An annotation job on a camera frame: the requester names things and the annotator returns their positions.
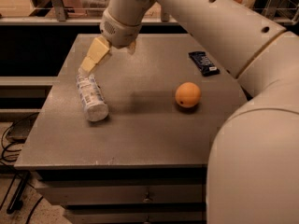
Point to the orange fruit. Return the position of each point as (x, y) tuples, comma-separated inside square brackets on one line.
[(188, 95)]

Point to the clear plastic container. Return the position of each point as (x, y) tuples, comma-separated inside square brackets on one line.
[(94, 8)]

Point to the grey metal shelf rail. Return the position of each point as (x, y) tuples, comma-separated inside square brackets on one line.
[(71, 12)]

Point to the clear plastic water bottle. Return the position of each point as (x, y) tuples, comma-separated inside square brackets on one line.
[(93, 102)]

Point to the dark blue snack bar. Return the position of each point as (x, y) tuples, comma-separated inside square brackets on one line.
[(206, 67)]

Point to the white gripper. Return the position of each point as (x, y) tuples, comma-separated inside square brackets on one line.
[(121, 32)]

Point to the grey drawer cabinet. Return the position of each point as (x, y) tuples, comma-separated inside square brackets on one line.
[(146, 162)]

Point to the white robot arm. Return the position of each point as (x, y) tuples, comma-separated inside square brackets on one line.
[(252, 172)]

